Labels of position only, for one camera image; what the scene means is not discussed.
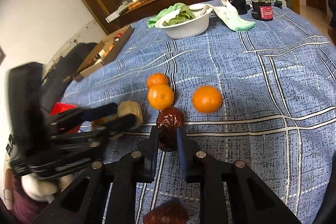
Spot white gloved left hand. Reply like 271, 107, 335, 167
21, 174, 74, 203

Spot beige sugarcane chunk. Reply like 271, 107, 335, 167
117, 101, 143, 130

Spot red tray box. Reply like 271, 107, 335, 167
50, 102, 82, 134

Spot small orange mandarin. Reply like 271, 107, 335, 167
192, 85, 223, 113

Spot black red jar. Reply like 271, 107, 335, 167
252, 0, 273, 22

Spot cardboard box tray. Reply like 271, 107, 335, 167
70, 25, 134, 82

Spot white bowl with greens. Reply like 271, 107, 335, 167
155, 3, 213, 40

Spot blue plaid tablecloth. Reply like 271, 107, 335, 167
62, 7, 335, 223

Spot green cloth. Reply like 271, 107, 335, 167
147, 2, 185, 28

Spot black leather sofa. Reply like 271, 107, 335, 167
41, 42, 97, 113

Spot white towel green edge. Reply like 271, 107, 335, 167
207, 0, 256, 32

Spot small wrinkled red date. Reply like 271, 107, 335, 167
142, 202, 189, 224

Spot large wrinkled red date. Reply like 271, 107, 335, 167
156, 107, 185, 152

